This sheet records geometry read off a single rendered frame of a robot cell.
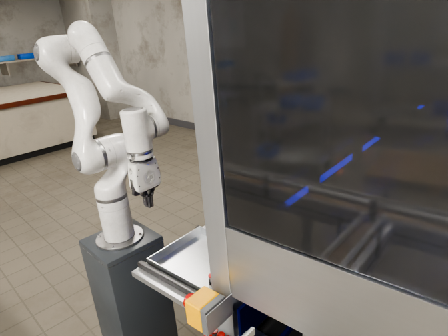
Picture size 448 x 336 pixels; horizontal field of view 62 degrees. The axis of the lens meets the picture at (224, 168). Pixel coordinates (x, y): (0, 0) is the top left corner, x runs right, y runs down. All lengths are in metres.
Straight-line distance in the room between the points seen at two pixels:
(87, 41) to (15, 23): 7.31
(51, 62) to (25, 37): 7.20
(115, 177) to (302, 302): 0.89
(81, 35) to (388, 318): 1.12
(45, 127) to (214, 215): 5.43
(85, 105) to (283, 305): 0.95
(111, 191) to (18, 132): 4.70
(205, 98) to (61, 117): 5.53
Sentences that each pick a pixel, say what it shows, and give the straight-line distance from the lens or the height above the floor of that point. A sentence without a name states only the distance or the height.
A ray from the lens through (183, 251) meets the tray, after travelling 1.40.
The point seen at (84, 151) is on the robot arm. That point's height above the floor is 1.26.
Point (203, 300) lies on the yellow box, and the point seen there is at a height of 1.03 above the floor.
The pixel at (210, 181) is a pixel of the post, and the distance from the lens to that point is 0.83.
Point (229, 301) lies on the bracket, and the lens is 0.96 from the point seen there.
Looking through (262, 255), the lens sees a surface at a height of 1.18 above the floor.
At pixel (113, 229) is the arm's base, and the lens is 1.52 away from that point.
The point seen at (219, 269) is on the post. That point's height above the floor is 1.08.
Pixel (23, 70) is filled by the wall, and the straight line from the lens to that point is 8.58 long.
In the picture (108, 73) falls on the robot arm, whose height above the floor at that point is 1.52.
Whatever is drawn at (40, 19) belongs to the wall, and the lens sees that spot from 8.73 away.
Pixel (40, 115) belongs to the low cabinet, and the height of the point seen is 0.58.
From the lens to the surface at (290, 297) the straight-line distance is 0.84.
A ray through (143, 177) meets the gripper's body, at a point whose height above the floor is 1.21.
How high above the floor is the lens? 1.64
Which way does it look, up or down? 21 degrees down
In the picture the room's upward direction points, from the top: 5 degrees counter-clockwise
